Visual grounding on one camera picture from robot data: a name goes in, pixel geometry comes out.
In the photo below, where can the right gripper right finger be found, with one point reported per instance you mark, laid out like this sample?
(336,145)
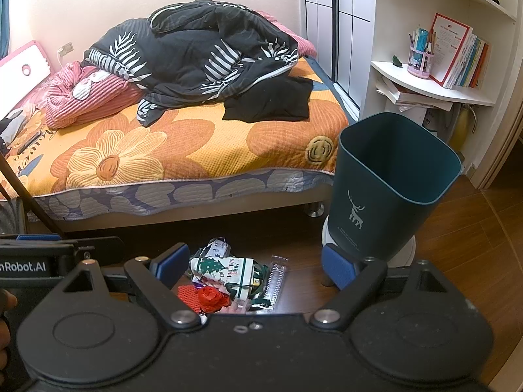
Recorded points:
(357,281)

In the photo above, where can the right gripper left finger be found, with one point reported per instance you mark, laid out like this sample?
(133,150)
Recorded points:
(151,281)

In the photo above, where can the white christmas snack wrapper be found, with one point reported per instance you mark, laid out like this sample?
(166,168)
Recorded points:
(215,266)

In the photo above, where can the dark green deer trash bin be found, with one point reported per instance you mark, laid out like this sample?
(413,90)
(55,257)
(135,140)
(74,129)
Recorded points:
(390,174)

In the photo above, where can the person's left hand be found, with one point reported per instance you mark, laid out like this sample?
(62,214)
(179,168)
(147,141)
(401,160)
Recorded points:
(8,302)

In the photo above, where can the white round base behind bin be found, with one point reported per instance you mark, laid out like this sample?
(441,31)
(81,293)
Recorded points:
(403,257)

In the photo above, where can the clear plastic blister pack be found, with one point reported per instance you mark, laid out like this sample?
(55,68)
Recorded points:
(277,273)

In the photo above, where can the bed with floral orange sheet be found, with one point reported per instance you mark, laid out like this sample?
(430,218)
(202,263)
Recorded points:
(191,164)

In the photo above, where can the yellow bag under shelf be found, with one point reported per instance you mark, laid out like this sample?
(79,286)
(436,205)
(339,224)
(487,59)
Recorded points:
(464,126)

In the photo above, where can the pink striped blanket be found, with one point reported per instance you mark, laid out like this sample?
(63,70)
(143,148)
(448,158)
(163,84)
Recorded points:
(81,94)

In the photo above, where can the stack of papers under shelf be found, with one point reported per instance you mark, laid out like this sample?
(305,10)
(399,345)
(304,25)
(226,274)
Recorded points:
(399,95)

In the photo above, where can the pink white headboard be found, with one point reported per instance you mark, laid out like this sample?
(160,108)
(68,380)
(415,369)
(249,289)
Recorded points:
(21,72)

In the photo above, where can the black garment on bed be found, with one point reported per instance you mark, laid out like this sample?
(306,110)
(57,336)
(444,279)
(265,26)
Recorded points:
(282,98)

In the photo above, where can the black leaf-print duvet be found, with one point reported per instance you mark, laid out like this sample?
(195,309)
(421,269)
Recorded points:
(194,53)

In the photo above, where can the row of colourful books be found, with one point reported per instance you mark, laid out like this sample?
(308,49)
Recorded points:
(471,59)

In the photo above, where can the pink pen holder with pens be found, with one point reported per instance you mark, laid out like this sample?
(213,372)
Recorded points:
(421,53)

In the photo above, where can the white corner bookshelf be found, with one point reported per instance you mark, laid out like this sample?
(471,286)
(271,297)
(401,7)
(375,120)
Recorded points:
(499,22)

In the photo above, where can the white sliding wardrobe door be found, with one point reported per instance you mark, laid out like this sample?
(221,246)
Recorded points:
(342,32)

